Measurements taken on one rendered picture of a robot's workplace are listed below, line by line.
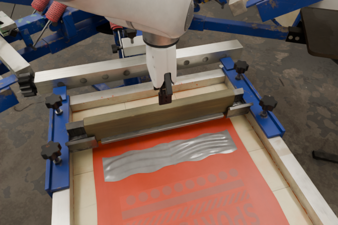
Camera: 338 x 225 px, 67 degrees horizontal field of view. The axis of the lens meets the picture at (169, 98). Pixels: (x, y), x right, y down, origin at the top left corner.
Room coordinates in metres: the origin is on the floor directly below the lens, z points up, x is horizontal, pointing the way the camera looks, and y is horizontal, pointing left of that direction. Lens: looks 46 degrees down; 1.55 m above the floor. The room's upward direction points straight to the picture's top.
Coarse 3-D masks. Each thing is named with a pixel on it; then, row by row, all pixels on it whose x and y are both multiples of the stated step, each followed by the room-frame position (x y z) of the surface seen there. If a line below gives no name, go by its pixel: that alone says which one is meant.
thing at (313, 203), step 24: (216, 72) 0.66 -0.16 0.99; (72, 96) 0.55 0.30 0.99; (96, 96) 0.55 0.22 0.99; (120, 96) 0.55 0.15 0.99; (144, 96) 0.57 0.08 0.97; (264, 144) 0.39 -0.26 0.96; (72, 168) 0.32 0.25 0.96; (288, 168) 0.30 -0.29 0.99; (72, 192) 0.26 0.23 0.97; (312, 192) 0.24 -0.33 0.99; (72, 216) 0.20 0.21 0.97; (312, 216) 0.20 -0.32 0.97
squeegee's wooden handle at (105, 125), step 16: (192, 96) 0.48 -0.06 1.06; (208, 96) 0.48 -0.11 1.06; (224, 96) 0.48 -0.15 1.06; (112, 112) 0.42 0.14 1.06; (128, 112) 0.42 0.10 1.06; (144, 112) 0.42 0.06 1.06; (160, 112) 0.43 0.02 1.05; (176, 112) 0.44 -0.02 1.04; (192, 112) 0.46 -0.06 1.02; (208, 112) 0.47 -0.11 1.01; (224, 112) 0.48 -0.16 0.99; (96, 128) 0.39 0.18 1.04; (112, 128) 0.40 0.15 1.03; (128, 128) 0.41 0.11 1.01; (144, 128) 0.42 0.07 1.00
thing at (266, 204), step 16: (176, 128) 0.45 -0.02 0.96; (192, 128) 0.45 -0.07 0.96; (208, 128) 0.45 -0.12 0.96; (224, 128) 0.45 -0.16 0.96; (240, 144) 0.40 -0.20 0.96; (208, 160) 0.35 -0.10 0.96; (224, 160) 0.35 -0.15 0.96; (240, 160) 0.35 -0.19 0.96; (192, 176) 0.30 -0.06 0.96; (240, 176) 0.30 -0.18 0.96; (256, 176) 0.30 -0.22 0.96; (256, 192) 0.26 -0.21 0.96; (272, 192) 0.26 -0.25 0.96; (256, 208) 0.22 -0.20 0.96; (272, 208) 0.22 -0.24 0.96; (272, 224) 0.19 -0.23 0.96; (288, 224) 0.19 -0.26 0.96
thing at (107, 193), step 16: (112, 144) 0.40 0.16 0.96; (128, 144) 0.40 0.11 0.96; (144, 144) 0.40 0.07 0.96; (96, 160) 0.35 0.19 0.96; (96, 176) 0.30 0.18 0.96; (128, 176) 0.30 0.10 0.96; (144, 176) 0.30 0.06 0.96; (160, 176) 0.30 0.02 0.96; (176, 176) 0.30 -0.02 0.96; (96, 192) 0.26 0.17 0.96; (112, 192) 0.26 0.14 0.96; (128, 192) 0.26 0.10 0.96; (112, 208) 0.22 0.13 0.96; (112, 224) 0.19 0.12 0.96
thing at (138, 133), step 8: (184, 120) 0.45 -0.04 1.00; (192, 120) 0.45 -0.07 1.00; (200, 120) 0.45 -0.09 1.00; (208, 120) 0.45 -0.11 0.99; (152, 128) 0.42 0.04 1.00; (160, 128) 0.42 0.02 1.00; (168, 128) 0.42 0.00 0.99; (112, 136) 0.39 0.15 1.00; (120, 136) 0.39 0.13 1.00; (128, 136) 0.39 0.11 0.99; (136, 136) 0.40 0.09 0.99
